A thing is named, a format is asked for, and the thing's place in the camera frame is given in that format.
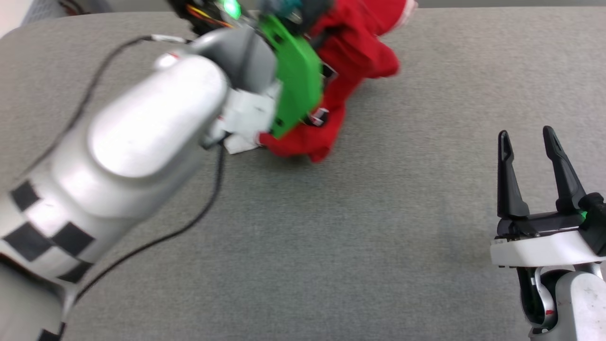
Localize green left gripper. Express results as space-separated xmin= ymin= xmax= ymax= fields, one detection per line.
xmin=258 ymin=14 xmax=325 ymax=140

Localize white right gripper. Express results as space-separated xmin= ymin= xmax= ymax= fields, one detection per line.
xmin=490 ymin=126 xmax=606 ymax=270

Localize red white-trimmed garment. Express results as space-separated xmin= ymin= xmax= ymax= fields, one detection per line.
xmin=258 ymin=0 xmax=418 ymax=164

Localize black cable with teal plug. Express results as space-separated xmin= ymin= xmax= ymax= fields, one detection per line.
xmin=73 ymin=142 xmax=227 ymax=304

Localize thin black white-sleeved cable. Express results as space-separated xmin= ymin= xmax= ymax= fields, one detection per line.
xmin=14 ymin=36 xmax=190 ymax=185

